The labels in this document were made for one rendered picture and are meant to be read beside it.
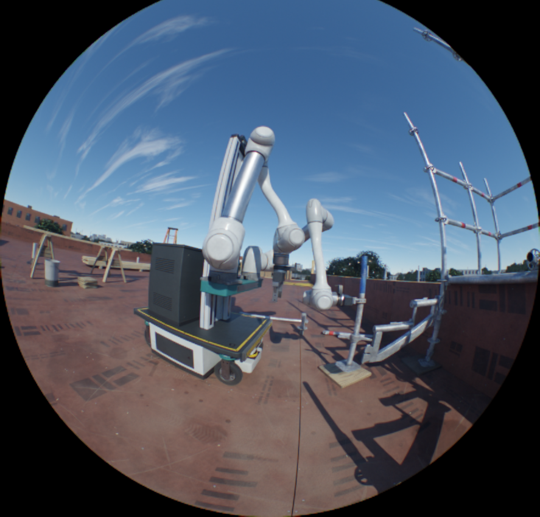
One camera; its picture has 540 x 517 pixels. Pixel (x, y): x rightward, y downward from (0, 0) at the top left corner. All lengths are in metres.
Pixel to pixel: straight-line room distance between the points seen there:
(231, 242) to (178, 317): 0.68
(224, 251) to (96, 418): 1.01
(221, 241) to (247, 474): 0.91
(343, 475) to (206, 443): 0.54
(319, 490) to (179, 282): 1.23
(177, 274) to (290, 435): 1.06
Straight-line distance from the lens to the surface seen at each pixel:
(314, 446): 0.90
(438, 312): 1.58
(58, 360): 1.43
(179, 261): 1.07
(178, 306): 1.11
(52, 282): 3.25
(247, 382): 1.19
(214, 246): 0.62
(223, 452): 0.84
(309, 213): 1.09
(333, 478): 0.84
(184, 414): 0.97
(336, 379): 1.30
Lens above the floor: 0.75
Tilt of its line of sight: 8 degrees up
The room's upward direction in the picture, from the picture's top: 6 degrees clockwise
